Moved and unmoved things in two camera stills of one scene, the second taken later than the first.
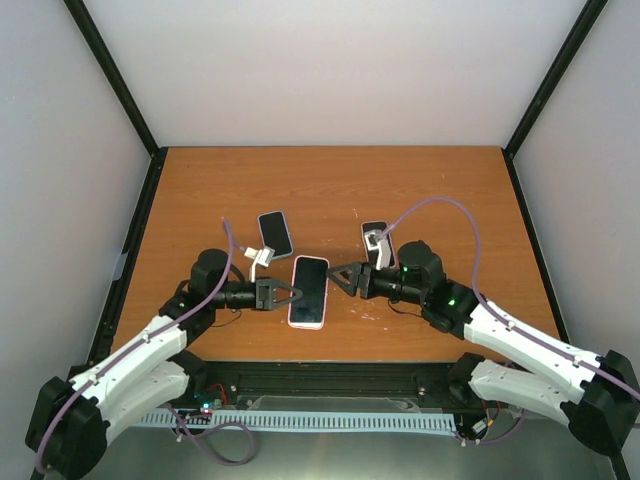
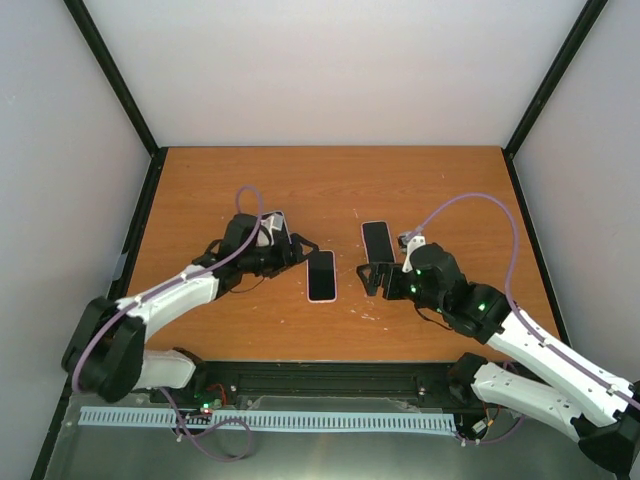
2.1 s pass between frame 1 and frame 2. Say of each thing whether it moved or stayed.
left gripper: moved
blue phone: stayed
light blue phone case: stayed
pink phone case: moved
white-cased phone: stayed
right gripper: moved
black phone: moved
